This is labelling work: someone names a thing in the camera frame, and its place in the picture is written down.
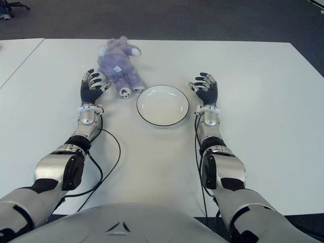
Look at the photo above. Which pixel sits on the grey robot torso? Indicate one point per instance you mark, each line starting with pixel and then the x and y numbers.
pixel 152 222

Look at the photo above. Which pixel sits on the white plate black rim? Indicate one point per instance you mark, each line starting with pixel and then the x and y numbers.
pixel 162 106

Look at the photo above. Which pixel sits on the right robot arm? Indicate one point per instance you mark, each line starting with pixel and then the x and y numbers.
pixel 227 172

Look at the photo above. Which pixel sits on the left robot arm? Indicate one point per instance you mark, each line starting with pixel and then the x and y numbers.
pixel 50 164

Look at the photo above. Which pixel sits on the purple plush bear doll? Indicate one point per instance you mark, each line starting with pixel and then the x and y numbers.
pixel 114 63

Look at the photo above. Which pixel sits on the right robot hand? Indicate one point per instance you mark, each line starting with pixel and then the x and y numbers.
pixel 208 93

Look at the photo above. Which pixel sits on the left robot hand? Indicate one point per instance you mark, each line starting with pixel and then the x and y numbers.
pixel 88 93

